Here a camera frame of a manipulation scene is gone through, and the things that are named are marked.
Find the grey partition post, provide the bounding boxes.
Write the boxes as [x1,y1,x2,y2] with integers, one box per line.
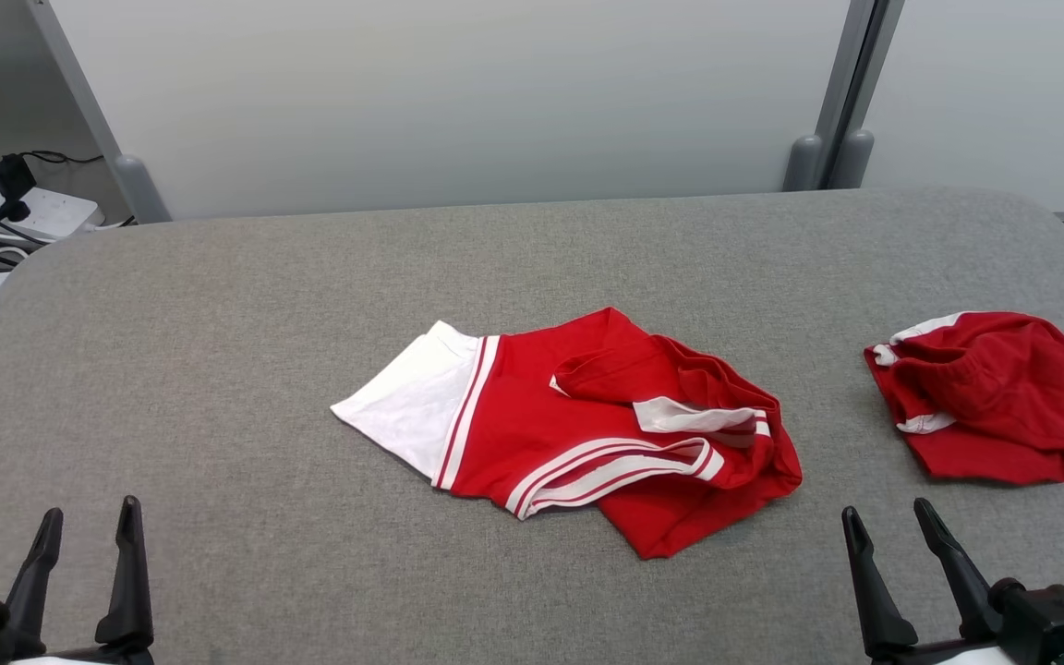
[783,0,877,192]
[26,0,173,225]
[830,0,907,190]

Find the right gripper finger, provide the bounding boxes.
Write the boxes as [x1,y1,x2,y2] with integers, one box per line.
[841,506,919,661]
[913,499,1004,641]

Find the red basketball jersey white sleeves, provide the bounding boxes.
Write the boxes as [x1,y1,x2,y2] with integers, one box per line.
[331,307,804,561]

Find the white power strip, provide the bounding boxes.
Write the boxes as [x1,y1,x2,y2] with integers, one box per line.
[0,183,101,243]

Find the white partition panel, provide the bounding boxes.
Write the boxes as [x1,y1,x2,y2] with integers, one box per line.
[864,0,1064,215]
[50,0,852,223]

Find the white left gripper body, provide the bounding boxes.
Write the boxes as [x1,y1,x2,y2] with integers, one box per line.
[6,642,156,665]

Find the red shorts white stripes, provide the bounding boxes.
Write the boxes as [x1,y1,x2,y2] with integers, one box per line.
[864,311,1064,487]

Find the black power adapter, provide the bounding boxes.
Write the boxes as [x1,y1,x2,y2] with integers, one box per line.
[0,153,37,224]

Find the black adapter cable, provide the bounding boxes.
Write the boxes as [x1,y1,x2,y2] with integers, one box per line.
[22,150,106,167]

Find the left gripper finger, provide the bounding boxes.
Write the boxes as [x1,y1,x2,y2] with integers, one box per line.
[4,507,65,659]
[96,496,154,647]

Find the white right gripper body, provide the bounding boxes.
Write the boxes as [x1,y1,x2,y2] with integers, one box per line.
[867,639,1018,665]

